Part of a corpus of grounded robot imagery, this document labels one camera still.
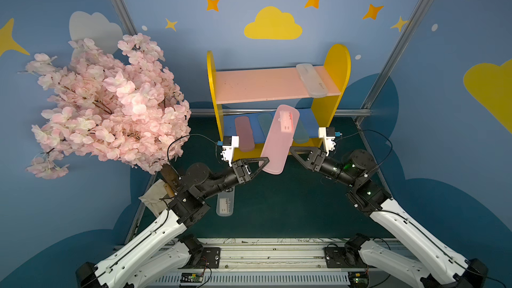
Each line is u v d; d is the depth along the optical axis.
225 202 0.87
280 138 0.59
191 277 0.72
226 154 0.56
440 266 0.40
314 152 0.54
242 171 0.52
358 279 0.73
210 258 0.74
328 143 0.58
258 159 0.56
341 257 0.75
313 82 0.78
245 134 0.91
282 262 0.74
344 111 1.18
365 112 1.16
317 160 0.54
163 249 0.46
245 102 0.73
